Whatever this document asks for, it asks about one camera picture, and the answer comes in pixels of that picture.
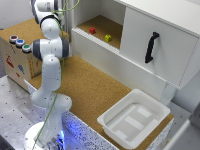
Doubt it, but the yellow block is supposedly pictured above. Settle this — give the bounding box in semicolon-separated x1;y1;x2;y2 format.
104;34;113;43

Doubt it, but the pink block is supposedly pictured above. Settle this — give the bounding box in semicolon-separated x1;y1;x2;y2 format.
88;26;97;35

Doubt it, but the white cabinet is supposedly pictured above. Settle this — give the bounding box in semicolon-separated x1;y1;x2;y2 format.
70;0;200;107

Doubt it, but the white plastic box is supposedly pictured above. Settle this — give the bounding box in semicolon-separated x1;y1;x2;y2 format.
96;88;172;150

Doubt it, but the white sliding door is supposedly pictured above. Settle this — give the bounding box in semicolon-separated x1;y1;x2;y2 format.
119;6;200;88

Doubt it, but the green button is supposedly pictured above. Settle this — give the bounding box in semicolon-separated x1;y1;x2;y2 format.
21;43;33;54

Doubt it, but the wooden drawer box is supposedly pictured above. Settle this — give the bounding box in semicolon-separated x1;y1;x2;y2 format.
0;17;70;92

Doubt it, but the blue button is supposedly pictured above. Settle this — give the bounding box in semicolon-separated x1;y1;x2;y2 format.
15;38;26;48

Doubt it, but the red button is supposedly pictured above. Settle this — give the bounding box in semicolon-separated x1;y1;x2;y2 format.
9;34;19;44

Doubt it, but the green cable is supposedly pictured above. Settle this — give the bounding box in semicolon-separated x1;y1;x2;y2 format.
31;0;81;150

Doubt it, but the black door handle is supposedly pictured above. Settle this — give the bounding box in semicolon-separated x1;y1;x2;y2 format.
144;31;160;64

